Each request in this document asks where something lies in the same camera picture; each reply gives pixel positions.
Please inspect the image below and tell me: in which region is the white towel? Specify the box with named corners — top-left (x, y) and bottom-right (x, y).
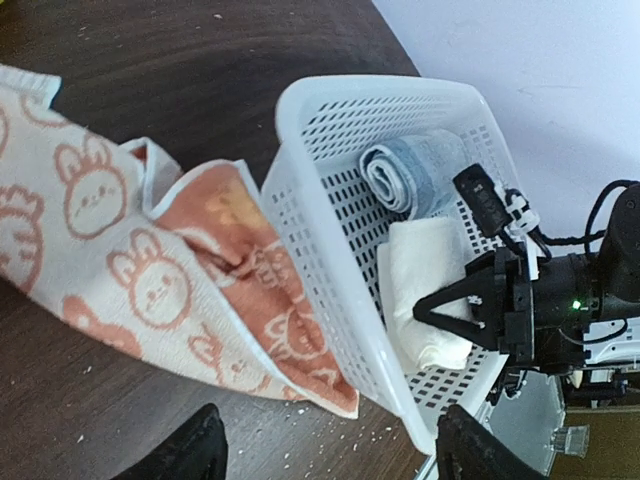
top-left (376, 217), bottom-right (472, 375)

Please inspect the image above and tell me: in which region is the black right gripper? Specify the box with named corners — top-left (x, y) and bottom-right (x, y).
top-left (413, 247), bottom-right (600, 363)

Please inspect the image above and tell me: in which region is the white plastic basket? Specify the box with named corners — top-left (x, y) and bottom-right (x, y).
top-left (261, 75), bottom-right (518, 455)

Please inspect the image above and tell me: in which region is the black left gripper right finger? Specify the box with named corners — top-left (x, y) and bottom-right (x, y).
top-left (436, 405), bottom-right (547, 480)

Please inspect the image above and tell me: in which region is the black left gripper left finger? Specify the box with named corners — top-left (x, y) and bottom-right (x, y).
top-left (113, 403), bottom-right (228, 480)

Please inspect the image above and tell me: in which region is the orange patterned towel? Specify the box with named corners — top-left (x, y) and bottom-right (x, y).
top-left (1, 65), bottom-right (359, 419)

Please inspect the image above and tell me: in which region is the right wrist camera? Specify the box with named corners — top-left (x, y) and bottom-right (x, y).
top-left (453, 163), bottom-right (510, 238)

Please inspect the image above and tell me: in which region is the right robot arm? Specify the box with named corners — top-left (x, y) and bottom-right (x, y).
top-left (413, 180), bottom-right (639, 375)

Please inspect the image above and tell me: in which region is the rolled grey blue towel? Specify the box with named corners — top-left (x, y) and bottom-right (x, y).
top-left (359, 129), bottom-right (471, 220)

